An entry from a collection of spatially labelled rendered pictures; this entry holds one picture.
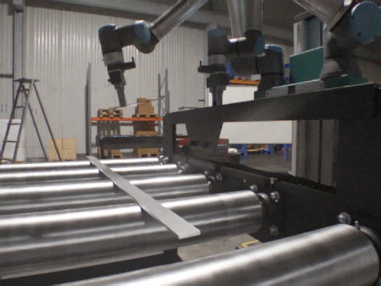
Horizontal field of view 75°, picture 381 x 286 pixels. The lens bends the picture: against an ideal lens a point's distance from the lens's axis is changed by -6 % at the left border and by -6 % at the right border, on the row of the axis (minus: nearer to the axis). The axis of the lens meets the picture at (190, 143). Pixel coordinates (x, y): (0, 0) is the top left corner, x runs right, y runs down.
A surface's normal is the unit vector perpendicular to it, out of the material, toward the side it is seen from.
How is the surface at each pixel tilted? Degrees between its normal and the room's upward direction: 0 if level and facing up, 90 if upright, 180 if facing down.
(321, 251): 31
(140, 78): 90
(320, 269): 53
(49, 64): 90
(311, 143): 90
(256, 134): 90
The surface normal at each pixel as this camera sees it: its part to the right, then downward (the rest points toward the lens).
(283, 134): -0.01, 0.06
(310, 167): -0.90, 0.03
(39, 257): 0.40, 0.20
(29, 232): 0.33, -0.55
